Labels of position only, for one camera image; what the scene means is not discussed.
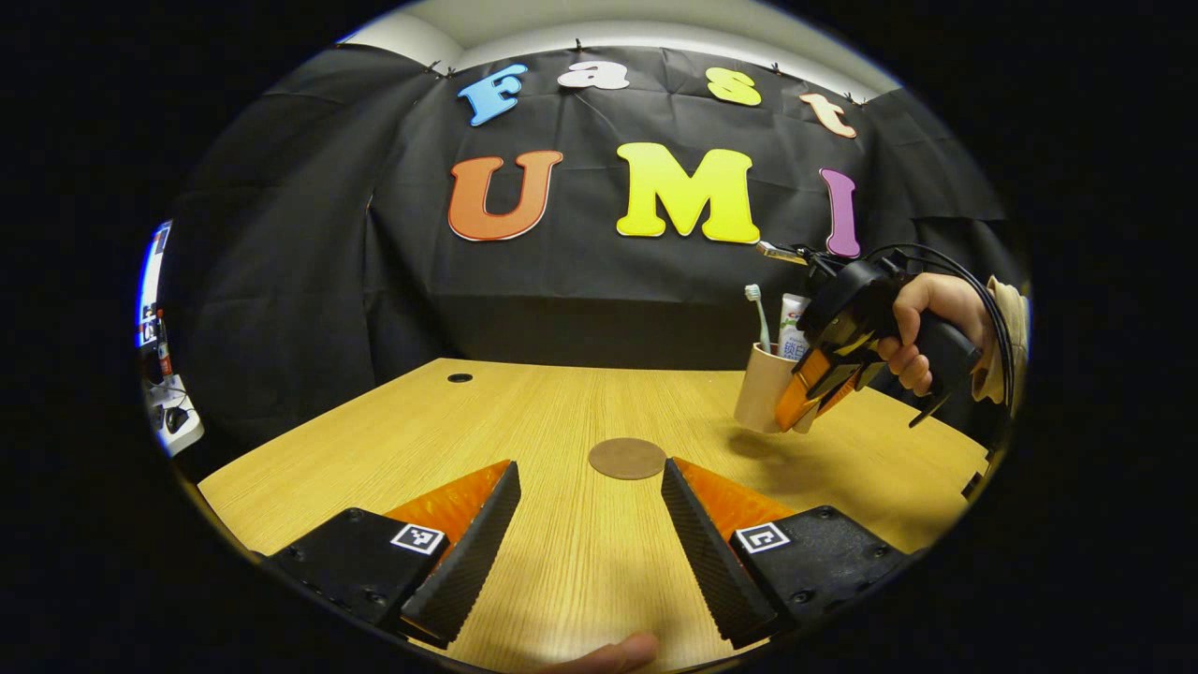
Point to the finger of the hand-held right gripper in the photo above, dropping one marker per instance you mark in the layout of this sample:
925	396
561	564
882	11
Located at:
847	386
797	393

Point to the beige cup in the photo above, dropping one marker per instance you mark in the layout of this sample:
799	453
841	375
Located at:
758	393

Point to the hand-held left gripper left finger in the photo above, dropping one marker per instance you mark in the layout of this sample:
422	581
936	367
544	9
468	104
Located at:
473	552

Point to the black backdrop cloth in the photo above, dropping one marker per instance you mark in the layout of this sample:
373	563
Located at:
599	300

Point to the wooden desktop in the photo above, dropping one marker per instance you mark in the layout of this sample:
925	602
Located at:
580	412

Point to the white toothpaste tube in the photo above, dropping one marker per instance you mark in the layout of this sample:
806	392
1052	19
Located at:
794	323

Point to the pale green toothbrush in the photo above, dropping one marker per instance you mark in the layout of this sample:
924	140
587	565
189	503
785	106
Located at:
759	314

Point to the white side table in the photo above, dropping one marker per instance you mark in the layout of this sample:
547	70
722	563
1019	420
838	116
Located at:
173	417

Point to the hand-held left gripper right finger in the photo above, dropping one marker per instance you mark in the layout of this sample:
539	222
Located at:
707	552

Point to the computer monitor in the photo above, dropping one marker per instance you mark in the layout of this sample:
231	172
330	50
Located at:
150	281

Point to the round brown coaster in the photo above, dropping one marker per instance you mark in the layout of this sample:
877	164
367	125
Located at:
627	459

